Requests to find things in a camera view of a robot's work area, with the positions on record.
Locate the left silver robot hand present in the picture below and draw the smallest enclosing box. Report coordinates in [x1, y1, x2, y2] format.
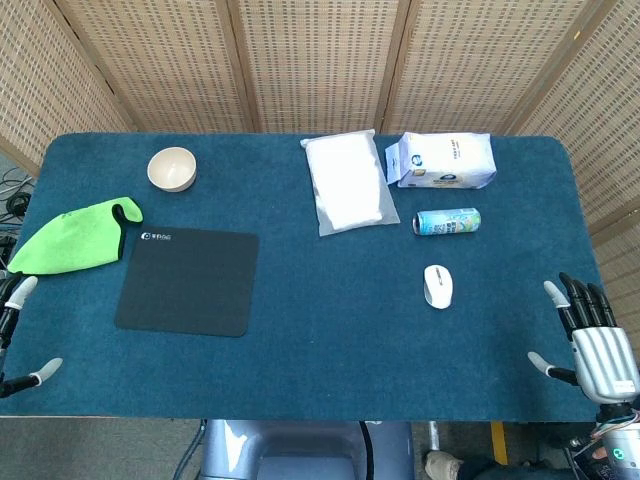
[0, 274, 64, 400]

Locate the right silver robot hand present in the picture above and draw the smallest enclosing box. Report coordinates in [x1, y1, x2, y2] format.
[527, 272, 640, 404]

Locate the white computer mouse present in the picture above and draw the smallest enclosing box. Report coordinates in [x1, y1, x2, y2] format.
[423, 264, 454, 311]

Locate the black mouse pad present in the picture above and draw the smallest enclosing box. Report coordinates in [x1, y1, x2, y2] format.
[114, 227, 261, 339]

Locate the green cloth with black trim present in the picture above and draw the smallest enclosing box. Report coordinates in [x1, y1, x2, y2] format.
[6, 196, 145, 277]

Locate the person's leg in jeans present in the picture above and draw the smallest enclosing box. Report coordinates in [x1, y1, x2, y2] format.
[457, 457, 576, 480]

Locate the beige shoe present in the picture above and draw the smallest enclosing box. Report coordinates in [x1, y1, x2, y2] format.
[424, 449, 464, 480]

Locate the beige bowl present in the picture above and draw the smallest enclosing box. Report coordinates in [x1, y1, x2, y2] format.
[146, 145, 198, 194]

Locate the light blue drink can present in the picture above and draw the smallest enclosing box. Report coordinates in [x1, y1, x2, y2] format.
[412, 207, 482, 237]

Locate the woven folding screen panel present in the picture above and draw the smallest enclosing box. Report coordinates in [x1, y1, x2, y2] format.
[0, 0, 136, 176]
[227, 0, 414, 135]
[382, 0, 616, 136]
[514, 0, 640, 371]
[52, 0, 259, 134]

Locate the white tissue pack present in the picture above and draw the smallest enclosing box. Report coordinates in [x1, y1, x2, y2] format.
[383, 131, 497, 190]

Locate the blue felt table cover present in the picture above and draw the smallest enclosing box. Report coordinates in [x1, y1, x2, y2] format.
[0, 132, 626, 421]

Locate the white clear plastic bag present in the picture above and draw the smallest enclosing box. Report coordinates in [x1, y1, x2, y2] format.
[299, 128, 401, 238]

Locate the blue-grey robot torso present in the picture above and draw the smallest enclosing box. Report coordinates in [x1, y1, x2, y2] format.
[199, 418, 416, 480]

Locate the black floor cable tangle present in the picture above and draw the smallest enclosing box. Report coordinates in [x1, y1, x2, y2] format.
[0, 167, 34, 226]

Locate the black cable on torso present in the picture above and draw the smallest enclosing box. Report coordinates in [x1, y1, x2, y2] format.
[358, 420, 377, 480]

